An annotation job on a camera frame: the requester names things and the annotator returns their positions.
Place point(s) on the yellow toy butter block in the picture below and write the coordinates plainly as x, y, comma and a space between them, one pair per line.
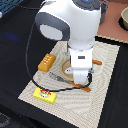
44, 95

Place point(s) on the white toy fish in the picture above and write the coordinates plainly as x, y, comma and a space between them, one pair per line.
68, 71

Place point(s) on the beige bowl on stove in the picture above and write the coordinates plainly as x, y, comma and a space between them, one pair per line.
124, 15

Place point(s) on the round wooden plate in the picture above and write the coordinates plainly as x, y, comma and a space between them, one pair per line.
64, 66

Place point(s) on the orange toy bread loaf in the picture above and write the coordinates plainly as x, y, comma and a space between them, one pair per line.
47, 62

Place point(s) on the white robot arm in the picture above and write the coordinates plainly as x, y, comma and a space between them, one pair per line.
74, 21

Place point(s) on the beige woven placemat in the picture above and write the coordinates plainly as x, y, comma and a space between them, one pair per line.
78, 107

